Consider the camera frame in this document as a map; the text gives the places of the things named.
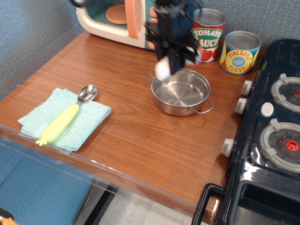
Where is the spoon with yellow handle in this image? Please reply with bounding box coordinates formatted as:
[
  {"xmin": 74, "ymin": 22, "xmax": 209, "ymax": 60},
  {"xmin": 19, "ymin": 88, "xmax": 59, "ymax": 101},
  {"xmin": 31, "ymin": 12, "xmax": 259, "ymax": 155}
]
[{"xmin": 35, "ymin": 84, "xmax": 98, "ymax": 146}]

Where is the black braided cable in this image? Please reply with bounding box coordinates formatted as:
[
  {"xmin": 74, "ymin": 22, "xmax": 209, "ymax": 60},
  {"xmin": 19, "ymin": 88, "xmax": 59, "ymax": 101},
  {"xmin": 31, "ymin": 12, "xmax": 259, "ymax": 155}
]
[{"xmin": 69, "ymin": 0, "xmax": 90, "ymax": 8}]

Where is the black toy stove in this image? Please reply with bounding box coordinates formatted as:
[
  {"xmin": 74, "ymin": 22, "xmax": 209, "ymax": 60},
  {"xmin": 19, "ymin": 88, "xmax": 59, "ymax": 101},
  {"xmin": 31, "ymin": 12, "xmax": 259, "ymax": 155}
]
[{"xmin": 192, "ymin": 39, "xmax": 300, "ymax": 225}]

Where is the tomato sauce can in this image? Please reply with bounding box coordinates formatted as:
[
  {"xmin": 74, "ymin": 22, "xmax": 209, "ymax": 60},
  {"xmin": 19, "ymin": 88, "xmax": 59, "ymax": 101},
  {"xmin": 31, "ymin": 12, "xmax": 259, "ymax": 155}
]
[{"xmin": 191, "ymin": 8, "xmax": 226, "ymax": 62}]

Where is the white brown toy mushroom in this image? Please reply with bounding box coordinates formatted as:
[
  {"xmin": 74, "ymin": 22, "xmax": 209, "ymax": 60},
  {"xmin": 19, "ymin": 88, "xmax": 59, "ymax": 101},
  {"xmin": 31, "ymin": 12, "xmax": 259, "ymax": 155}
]
[{"xmin": 155, "ymin": 45, "xmax": 203, "ymax": 82}]

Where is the clear acrylic barrier panel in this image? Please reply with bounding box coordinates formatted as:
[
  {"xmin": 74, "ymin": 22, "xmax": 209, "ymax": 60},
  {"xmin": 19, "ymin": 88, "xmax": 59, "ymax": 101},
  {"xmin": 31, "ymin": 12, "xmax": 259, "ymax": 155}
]
[{"xmin": 0, "ymin": 126, "xmax": 192, "ymax": 225}]

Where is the pineapple slices can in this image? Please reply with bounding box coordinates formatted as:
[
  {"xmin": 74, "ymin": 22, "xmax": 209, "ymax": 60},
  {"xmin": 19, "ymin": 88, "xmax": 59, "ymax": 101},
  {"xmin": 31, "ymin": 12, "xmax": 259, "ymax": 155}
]
[{"xmin": 219, "ymin": 30, "xmax": 262, "ymax": 75}]

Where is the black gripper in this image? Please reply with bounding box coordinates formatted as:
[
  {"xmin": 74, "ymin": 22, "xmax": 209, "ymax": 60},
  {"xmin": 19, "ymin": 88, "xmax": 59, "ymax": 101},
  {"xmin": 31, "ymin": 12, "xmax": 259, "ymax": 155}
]
[{"xmin": 145, "ymin": 4, "xmax": 200, "ymax": 75}]

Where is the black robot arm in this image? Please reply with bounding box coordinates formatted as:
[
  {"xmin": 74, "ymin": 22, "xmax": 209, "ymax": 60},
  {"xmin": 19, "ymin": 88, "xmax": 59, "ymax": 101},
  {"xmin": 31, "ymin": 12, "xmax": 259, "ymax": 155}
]
[{"xmin": 145, "ymin": 0, "xmax": 202, "ymax": 81}]

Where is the silver metal pot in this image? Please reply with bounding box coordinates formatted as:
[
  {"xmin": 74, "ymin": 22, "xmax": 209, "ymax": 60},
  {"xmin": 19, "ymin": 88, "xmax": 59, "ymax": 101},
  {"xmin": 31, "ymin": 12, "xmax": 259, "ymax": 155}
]
[{"xmin": 150, "ymin": 69, "xmax": 214, "ymax": 116}]

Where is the orange object at corner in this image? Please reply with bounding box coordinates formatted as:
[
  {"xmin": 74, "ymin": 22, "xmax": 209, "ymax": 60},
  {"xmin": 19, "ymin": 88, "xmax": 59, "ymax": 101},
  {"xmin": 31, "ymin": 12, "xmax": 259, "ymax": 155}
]
[{"xmin": 0, "ymin": 212, "xmax": 18, "ymax": 225}]

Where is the teal toy microwave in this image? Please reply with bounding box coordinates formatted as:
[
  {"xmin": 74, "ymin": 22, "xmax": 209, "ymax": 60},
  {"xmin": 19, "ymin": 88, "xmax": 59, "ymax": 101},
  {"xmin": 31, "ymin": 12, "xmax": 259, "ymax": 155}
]
[{"xmin": 76, "ymin": 0, "xmax": 158, "ymax": 50}]

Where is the light blue rag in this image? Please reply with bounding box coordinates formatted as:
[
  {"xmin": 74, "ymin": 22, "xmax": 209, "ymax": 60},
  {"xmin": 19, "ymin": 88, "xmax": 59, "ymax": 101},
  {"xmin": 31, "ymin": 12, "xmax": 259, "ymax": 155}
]
[{"xmin": 18, "ymin": 88, "xmax": 111, "ymax": 154}]

